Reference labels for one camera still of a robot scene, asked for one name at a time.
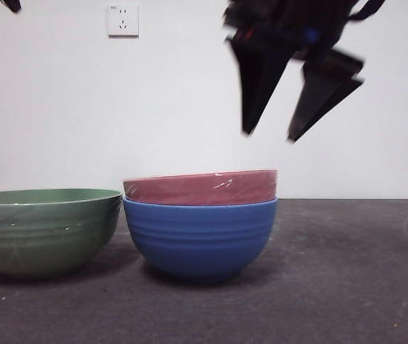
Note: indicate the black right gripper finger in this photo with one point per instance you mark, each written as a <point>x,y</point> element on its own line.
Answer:
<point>318,96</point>
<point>255,82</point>

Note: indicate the blue ribbed bowl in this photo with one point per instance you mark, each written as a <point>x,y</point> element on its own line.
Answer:
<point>200,243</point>

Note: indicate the red ribbed bowl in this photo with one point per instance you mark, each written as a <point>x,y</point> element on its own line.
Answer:
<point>196,190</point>

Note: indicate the white wall socket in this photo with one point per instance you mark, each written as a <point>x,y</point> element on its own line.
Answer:
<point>123,20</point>

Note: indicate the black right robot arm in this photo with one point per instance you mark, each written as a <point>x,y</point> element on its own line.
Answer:
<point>289,21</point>

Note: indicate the green ribbed bowl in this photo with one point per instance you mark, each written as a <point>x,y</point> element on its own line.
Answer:
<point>42,233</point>

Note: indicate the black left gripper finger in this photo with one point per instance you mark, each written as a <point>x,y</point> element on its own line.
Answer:
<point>13,5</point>

